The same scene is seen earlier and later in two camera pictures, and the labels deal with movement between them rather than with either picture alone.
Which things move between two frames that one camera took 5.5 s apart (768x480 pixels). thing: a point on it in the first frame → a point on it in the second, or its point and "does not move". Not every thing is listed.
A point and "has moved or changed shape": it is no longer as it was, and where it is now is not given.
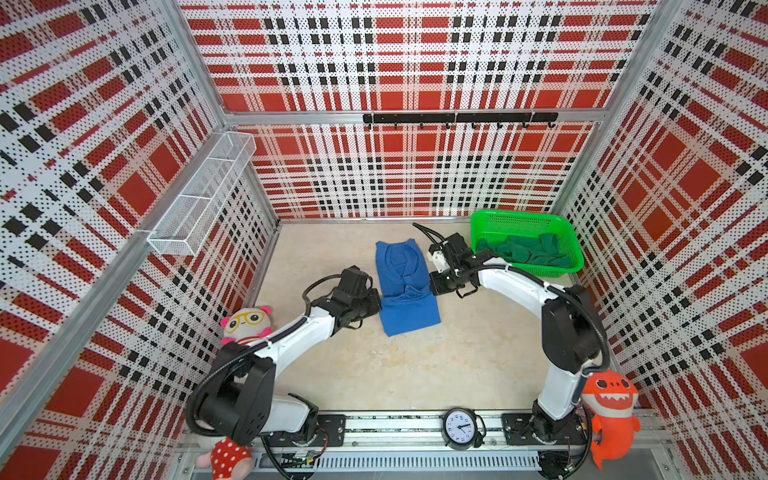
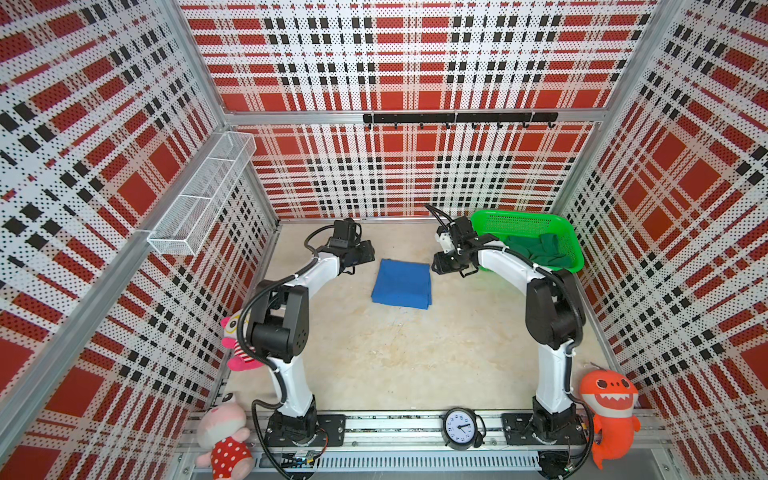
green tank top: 542,251 does not move
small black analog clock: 462,428 does not move
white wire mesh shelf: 188,223 does not move
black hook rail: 471,118 does not move
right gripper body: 446,281 → 450,262
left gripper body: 365,304 → 363,253
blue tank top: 406,296 has moved or changed shape
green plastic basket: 534,243 does not move
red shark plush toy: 611,398 does not move
